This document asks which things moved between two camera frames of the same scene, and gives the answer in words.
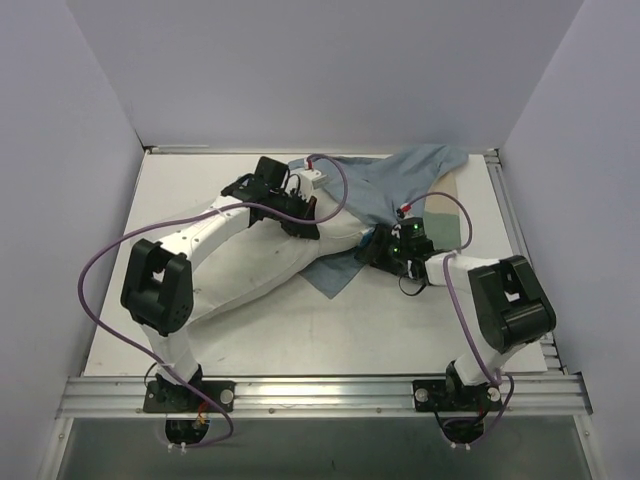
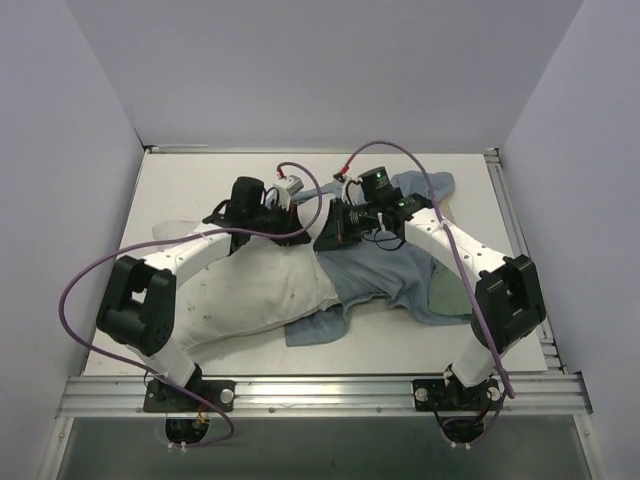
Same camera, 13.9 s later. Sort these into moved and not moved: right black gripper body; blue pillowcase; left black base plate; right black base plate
Moved: right black gripper body; blue pillowcase
Not moved: left black base plate; right black base plate
